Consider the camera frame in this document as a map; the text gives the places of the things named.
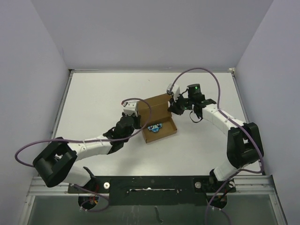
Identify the brown cardboard box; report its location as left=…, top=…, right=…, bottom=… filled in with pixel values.
left=137, top=94, right=177, bottom=143

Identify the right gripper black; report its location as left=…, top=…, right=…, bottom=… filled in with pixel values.
left=168, top=92, right=194, bottom=116

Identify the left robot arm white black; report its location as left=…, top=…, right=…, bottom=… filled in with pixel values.
left=33, top=113, right=141, bottom=193

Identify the purple cable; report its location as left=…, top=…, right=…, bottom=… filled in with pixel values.
left=15, top=97, right=153, bottom=213
left=171, top=67, right=265, bottom=225

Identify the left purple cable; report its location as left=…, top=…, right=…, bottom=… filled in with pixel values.
left=15, top=97, right=153, bottom=213

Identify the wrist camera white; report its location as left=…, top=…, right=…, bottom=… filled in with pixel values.
left=122, top=100, right=138, bottom=117
left=166, top=83, right=180, bottom=100

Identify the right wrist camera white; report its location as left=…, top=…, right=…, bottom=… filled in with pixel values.
left=166, top=83, right=180, bottom=100

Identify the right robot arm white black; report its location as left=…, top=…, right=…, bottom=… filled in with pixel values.
left=166, top=84, right=264, bottom=192

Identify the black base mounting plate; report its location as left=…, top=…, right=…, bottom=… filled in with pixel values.
left=67, top=175, right=236, bottom=206

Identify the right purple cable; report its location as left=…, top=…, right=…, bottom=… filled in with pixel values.
left=171, top=67, right=265, bottom=225

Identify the blue toy car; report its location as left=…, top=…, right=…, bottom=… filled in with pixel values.
left=147, top=123, right=163, bottom=133

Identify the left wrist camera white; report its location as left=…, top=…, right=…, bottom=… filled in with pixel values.
left=122, top=100, right=138, bottom=117

